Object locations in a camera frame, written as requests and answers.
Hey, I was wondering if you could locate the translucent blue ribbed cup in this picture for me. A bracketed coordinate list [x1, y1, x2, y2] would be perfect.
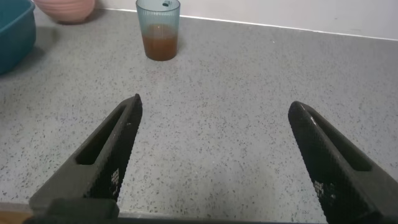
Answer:
[135, 0, 181, 62]

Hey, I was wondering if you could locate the pink bowl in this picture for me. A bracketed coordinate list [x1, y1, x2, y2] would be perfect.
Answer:
[32, 0, 96, 24]

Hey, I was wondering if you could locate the teal plastic tray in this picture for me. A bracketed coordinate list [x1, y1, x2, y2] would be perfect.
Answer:
[0, 0, 37, 75]

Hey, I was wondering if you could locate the brown liquid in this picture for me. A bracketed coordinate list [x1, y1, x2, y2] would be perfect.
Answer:
[142, 24, 178, 62]

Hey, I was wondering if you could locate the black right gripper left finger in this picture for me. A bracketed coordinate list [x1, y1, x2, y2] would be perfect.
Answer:
[29, 93, 144, 215]

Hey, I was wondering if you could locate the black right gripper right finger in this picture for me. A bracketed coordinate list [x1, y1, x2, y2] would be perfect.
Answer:
[287, 100, 398, 224]

